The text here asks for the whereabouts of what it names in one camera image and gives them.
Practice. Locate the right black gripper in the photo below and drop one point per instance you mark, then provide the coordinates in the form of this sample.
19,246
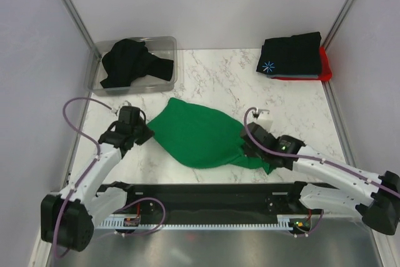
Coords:
249,152

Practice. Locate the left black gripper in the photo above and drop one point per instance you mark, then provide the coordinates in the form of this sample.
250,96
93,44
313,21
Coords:
147,134

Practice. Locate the green t shirt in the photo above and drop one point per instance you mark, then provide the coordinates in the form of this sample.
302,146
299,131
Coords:
200,137

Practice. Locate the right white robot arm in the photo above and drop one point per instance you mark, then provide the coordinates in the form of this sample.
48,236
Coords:
372,197

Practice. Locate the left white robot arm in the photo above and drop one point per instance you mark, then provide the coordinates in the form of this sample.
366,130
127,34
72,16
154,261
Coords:
69,217

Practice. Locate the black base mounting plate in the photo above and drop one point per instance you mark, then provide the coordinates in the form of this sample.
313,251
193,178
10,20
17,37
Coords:
207,203

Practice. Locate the clear plastic bin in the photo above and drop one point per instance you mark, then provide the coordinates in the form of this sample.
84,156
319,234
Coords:
162,47

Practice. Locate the crumpled black t shirt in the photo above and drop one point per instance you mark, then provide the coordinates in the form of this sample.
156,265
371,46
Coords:
129,60

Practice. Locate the folded red t shirt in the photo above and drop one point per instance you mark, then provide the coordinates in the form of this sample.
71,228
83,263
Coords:
326,73

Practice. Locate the folded black t shirt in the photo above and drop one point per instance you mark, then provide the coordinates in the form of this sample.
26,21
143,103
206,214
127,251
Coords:
297,54

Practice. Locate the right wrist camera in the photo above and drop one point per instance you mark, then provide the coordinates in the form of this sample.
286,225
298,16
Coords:
264,118

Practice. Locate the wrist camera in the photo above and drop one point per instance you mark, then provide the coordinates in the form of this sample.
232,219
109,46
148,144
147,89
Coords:
264,118
131,115

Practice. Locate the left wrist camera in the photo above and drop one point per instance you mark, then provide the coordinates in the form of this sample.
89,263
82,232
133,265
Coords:
131,115

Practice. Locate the white slotted cable duct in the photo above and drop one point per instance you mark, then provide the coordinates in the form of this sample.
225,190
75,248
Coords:
283,222

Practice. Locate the right aluminium frame post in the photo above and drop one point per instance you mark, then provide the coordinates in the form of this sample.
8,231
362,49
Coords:
344,11

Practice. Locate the aluminium frame post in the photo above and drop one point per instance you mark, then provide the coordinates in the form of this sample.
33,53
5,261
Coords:
344,11
73,12

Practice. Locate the left aluminium frame post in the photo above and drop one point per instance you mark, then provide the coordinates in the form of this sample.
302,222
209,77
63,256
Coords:
73,12

